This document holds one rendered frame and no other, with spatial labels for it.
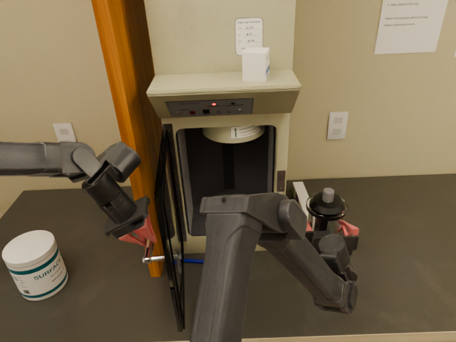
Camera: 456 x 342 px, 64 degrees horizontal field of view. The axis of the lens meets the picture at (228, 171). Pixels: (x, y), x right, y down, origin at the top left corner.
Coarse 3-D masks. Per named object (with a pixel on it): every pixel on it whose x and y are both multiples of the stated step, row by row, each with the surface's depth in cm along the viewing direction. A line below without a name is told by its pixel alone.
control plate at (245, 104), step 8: (168, 104) 79; (176, 104) 80; (184, 104) 80; (192, 104) 80; (200, 104) 80; (208, 104) 80; (216, 104) 80; (224, 104) 81; (232, 104) 81; (240, 104) 81; (248, 104) 81; (176, 112) 84; (184, 112) 84; (200, 112) 84; (216, 112) 85; (224, 112) 85; (232, 112) 85; (240, 112) 85; (248, 112) 85
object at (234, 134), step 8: (208, 128) 98; (216, 128) 96; (224, 128) 95; (232, 128) 95; (240, 128) 95; (248, 128) 96; (256, 128) 97; (264, 128) 101; (208, 136) 98; (216, 136) 96; (224, 136) 95; (232, 136) 95; (240, 136) 95; (248, 136) 96; (256, 136) 97
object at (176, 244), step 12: (168, 156) 89; (168, 168) 87; (156, 180) 68; (168, 180) 84; (156, 192) 65; (168, 192) 82; (156, 204) 64; (168, 204) 80; (168, 216) 77; (168, 240) 74; (180, 240) 104; (168, 264) 72; (168, 276) 74; (180, 276) 94; (180, 288) 91; (180, 300) 89
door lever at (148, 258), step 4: (148, 240) 81; (148, 244) 80; (152, 244) 80; (148, 248) 78; (152, 248) 79; (148, 252) 77; (152, 252) 78; (144, 256) 77; (148, 256) 76; (152, 256) 77; (156, 256) 77; (160, 256) 77; (144, 260) 76; (148, 260) 76; (152, 260) 76; (156, 260) 76; (160, 260) 77; (164, 260) 77
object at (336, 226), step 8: (344, 200) 97; (312, 208) 95; (312, 216) 96; (328, 216) 92; (336, 216) 92; (344, 216) 93; (312, 224) 97; (320, 224) 95; (328, 224) 94; (336, 224) 94; (336, 232) 96
